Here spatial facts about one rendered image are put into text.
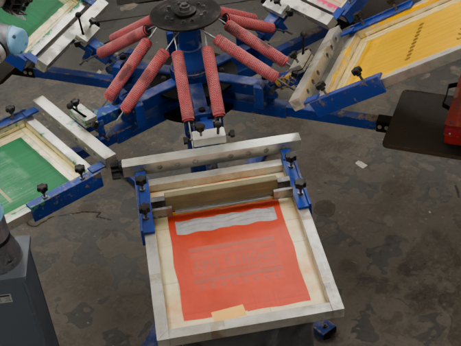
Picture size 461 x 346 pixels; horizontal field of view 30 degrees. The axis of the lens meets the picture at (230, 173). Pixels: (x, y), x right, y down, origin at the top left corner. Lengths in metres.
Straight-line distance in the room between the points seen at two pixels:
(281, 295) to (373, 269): 1.48
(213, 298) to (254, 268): 0.19
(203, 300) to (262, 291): 0.19
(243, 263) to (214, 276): 0.11
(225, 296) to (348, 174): 2.10
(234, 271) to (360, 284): 1.37
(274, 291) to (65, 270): 1.80
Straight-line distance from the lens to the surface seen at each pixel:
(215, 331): 2.67
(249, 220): 3.05
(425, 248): 4.36
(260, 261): 2.91
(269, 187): 3.08
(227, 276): 2.87
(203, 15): 3.57
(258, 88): 3.58
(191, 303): 2.80
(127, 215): 4.63
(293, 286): 2.82
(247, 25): 3.76
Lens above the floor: 2.99
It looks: 39 degrees down
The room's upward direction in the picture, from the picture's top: 5 degrees counter-clockwise
